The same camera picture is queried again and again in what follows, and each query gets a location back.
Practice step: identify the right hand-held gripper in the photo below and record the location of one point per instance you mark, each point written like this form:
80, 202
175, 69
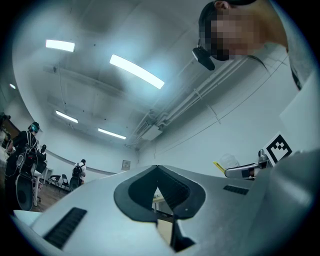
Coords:
278, 148

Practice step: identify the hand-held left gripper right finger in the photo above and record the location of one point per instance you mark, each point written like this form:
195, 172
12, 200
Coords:
220, 220

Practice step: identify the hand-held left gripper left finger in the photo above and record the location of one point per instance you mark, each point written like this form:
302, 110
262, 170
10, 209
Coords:
100, 232

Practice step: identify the yellow utility knife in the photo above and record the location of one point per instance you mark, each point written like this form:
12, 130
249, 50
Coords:
218, 166

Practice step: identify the black folding chair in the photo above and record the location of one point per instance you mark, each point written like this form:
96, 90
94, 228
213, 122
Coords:
54, 180
65, 182

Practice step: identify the black office chair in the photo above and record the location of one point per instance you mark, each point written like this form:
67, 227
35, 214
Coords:
24, 191

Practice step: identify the white ceiling pipe bundle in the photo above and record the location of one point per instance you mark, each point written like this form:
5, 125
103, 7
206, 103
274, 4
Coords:
200, 92

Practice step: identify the white ceiling air conditioner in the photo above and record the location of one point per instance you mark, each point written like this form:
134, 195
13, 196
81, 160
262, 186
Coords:
149, 131

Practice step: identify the rectangular ceiling light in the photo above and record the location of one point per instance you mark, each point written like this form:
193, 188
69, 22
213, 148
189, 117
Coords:
137, 71
66, 116
112, 133
60, 45

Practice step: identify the person's grey shirt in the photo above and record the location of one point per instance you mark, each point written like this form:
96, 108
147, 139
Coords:
297, 42

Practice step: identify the person's head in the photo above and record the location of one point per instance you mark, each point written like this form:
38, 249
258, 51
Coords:
245, 27

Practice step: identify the grey wall panel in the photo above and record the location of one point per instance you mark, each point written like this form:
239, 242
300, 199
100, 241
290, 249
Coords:
126, 165

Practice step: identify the black head-worn camera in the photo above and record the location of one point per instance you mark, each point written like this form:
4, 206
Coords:
203, 58

